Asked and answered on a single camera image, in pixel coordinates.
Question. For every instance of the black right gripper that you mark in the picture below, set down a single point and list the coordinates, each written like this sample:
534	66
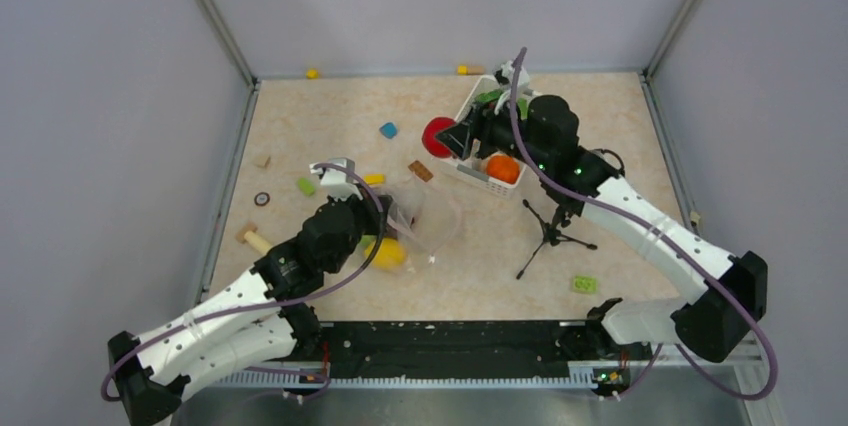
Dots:
479	125

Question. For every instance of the clear zip top bag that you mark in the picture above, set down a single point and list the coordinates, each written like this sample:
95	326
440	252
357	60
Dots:
422	217

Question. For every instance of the yellow lemon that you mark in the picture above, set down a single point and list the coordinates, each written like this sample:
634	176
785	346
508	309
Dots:
389	256

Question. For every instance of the green lime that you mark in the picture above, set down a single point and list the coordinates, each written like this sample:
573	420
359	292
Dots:
366	240

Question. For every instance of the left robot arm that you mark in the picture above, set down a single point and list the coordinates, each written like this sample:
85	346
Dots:
262	315

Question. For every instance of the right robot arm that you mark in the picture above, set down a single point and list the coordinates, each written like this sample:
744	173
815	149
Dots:
721	296

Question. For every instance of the green lettuce leaf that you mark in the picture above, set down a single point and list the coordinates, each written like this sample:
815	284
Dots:
493	97

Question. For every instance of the orange mini pumpkin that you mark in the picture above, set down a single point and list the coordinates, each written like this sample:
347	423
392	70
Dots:
503	168

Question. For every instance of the white perforated plastic basket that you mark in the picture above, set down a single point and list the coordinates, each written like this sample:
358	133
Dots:
471	171

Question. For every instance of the yellow and wood peg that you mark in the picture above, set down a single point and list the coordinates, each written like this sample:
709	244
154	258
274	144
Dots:
470	70

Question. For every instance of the brown lego brick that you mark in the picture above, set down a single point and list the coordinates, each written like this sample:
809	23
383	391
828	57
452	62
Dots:
421	171

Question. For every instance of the blue block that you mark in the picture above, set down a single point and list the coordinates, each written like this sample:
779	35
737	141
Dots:
388	130

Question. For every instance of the microphone on black tripod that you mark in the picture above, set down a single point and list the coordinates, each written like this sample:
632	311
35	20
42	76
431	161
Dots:
553	231

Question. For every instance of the yellow lego brick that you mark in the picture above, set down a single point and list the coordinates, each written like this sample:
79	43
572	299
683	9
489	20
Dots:
375	179

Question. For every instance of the light green lego brick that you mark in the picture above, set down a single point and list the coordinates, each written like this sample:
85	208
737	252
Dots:
584	284

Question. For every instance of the green toy block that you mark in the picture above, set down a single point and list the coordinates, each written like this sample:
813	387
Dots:
305	186

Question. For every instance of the small wooden cube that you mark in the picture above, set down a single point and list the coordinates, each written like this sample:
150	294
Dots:
262	161

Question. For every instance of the cream cylinder block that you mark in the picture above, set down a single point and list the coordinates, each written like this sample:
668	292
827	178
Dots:
257	242

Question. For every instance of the wooden rectangular block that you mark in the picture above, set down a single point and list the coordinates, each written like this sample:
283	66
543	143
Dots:
246	231

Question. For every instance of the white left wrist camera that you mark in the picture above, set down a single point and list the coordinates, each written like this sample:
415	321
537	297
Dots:
337	184

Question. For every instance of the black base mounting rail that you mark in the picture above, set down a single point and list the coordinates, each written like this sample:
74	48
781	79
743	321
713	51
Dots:
465	350

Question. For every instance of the small black ring wheel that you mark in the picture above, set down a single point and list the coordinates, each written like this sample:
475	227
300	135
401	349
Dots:
261	199

